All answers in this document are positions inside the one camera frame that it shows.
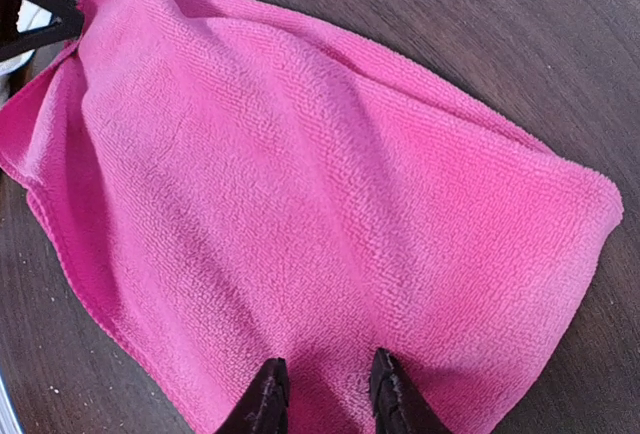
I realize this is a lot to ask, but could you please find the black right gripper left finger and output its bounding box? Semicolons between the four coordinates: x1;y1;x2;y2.
215;358;290;434

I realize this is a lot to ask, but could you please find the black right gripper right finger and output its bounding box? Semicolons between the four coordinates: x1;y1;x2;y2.
369;348;440;433

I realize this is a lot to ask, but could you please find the pink towel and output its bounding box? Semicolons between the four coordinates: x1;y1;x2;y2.
1;0;623;433

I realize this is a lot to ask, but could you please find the white crumpled towel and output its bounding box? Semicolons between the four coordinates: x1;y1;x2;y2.
1;0;60;76

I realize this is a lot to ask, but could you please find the aluminium front rail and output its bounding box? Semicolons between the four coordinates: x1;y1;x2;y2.
0;377;23;434

